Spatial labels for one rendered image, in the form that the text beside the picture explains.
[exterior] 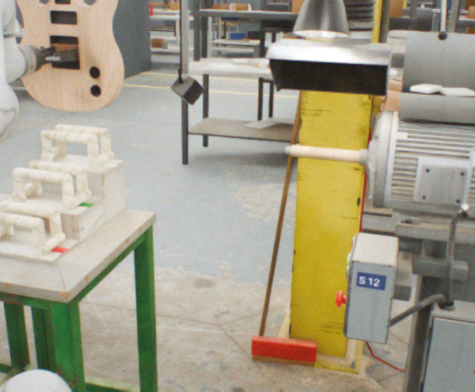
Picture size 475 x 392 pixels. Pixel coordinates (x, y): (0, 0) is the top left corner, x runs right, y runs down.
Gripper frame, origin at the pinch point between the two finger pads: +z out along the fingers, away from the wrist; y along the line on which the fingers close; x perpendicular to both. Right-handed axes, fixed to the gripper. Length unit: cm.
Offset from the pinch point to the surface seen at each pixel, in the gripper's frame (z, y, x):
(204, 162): 354, -80, -142
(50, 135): -3.1, -5.1, -25.9
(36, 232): -35, 9, -45
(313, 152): -12, 81, -20
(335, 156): -12, 87, -21
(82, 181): -10.4, 9.8, -37.3
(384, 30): 87, 90, 5
